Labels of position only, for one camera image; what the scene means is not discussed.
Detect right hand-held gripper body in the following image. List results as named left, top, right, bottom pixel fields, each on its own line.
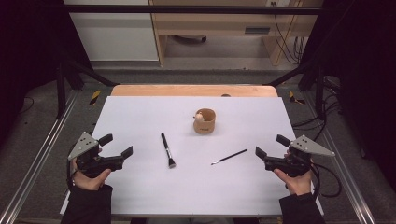
left=263, top=134, right=336, bottom=177

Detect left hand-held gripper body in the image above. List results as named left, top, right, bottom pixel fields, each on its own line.
left=67, top=132, right=125, bottom=179

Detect thin black makeup brush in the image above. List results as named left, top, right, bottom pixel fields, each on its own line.
left=210, top=148, right=249, bottom=166

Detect thick black makeup brush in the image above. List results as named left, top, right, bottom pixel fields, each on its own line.
left=160, top=133, right=177, bottom=170

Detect brown bear brush holder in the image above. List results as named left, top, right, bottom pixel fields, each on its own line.
left=192, top=107, right=217, bottom=135

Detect person's right hand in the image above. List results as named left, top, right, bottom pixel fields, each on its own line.
left=274, top=150, right=313, bottom=196

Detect person's left hand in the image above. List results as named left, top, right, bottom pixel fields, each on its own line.
left=69, top=147, right=112, bottom=191

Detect black metal stand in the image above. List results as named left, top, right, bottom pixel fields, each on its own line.
left=55, top=46, right=120, bottom=119
left=264, top=59, right=328, bottom=120

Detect white table sheet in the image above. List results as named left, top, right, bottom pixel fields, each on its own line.
left=59, top=95, right=325, bottom=217

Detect white cabinet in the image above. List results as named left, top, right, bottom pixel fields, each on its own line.
left=64, top=0, right=160, bottom=62

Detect black curtain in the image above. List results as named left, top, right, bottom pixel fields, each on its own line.
left=0, top=0, right=94, bottom=147
left=300, top=0, right=396, bottom=190

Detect office chair base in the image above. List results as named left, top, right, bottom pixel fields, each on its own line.
left=171, top=35, right=208, bottom=44

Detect light wooden desk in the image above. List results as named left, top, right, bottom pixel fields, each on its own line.
left=148, top=0, right=325, bottom=67

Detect thick black gripper cable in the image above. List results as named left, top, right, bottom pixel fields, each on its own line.
left=309, top=164, right=321, bottom=200

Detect right yellow-handled tool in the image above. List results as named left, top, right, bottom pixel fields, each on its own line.
left=288, top=91, right=306, bottom=105

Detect yellow-handled tool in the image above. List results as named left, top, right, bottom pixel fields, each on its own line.
left=89, top=90, right=103, bottom=106
left=288, top=91, right=306, bottom=105

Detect left yellow-handled tool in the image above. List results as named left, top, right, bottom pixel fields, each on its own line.
left=89, top=90, right=103, bottom=106

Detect looped black floor cable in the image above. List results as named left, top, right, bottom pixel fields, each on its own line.
left=312, top=122, right=343, bottom=199

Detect aluminium floor rail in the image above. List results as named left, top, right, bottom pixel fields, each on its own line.
left=0, top=90, right=80, bottom=224
left=303, top=91, right=377, bottom=224

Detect black floor cable bundle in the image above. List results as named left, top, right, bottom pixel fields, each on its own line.
left=291, top=76, right=343, bottom=132

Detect short black floor cable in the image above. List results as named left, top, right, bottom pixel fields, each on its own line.
left=18, top=96, right=35, bottom=115

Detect black desk cables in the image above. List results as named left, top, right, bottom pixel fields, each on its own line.
left=270, top=1, right=307, bottom=66

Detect black horizontal frame bar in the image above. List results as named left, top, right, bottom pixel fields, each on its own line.
left=62, top=4, right=323, bottom=16

